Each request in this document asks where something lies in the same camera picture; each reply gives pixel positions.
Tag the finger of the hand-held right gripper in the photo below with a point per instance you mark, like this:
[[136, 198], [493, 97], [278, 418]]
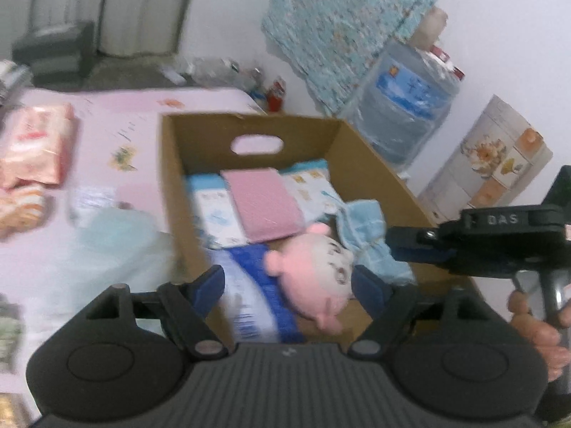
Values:
[[410, 243]]

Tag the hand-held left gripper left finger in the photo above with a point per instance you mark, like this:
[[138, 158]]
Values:
[[209, 290]]

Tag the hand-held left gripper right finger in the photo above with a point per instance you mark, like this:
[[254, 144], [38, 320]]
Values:
[[370, 290]]

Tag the blue checked towel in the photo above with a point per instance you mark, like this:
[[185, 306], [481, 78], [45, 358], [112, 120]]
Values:
[[366, 227]]

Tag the pink plush toy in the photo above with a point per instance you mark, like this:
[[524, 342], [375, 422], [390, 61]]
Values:
[[308, 276]]

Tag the brown cardboard box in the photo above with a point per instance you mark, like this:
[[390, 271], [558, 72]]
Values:
[[196, 142]]

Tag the white wipes pack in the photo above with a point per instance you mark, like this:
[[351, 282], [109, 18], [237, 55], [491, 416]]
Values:
[[89, 200]]

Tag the orange striped towel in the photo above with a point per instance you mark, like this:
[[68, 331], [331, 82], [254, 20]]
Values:
[[18, 209]]

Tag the person's right hand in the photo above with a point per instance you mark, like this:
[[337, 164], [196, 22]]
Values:
[[542, 339]]

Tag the blue white tissue pack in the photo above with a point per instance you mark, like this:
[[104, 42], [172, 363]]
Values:
[[254, 285]]

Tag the light blue wipes pack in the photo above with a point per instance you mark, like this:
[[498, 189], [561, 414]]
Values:
[[209, 205]]

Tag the white plastic bag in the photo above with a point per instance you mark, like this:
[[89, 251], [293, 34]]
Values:
[[116, 254]]

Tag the brown print wipes pack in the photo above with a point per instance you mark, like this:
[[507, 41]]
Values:
[[312, 183]]

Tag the blue water jug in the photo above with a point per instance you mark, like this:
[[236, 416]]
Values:
[[401, 111]]

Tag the red white box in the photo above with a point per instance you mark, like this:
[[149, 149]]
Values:
[[448, 62]]

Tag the red carton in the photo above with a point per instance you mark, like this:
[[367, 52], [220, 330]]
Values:
[[276, 96]]

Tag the pink tissue packet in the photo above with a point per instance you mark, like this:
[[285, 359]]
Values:
[[35, 142]]

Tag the teal floral cloth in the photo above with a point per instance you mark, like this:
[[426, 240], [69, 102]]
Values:
[[339, 18]]

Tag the grey shoe box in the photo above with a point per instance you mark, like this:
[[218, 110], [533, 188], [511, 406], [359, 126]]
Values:
[[58, 49]]

